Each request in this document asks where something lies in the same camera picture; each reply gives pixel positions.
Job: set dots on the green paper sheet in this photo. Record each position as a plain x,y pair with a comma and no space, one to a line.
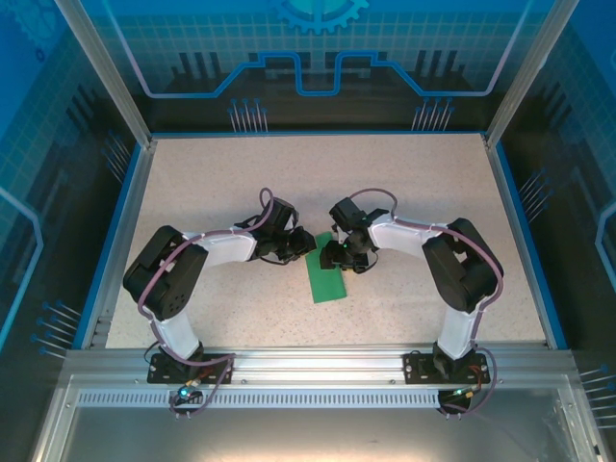
327,286

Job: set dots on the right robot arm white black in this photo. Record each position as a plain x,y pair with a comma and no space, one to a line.
399,236

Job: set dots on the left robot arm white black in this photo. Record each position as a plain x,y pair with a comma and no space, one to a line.
226,250

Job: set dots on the blue side strip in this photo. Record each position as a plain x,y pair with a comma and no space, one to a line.
113,240

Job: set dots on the metal tray panel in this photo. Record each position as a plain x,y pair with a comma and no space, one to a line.
308,438

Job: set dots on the aluminium mounting rail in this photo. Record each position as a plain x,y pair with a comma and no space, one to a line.
317,366

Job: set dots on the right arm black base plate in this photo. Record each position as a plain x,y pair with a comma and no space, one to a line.
416,368

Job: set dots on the aluminium side rail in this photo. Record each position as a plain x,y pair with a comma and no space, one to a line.
137,192

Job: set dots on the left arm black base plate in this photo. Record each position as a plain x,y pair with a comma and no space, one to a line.
161,373

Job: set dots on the aluminium frame post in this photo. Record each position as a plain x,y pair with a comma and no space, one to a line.
110,82
524,82

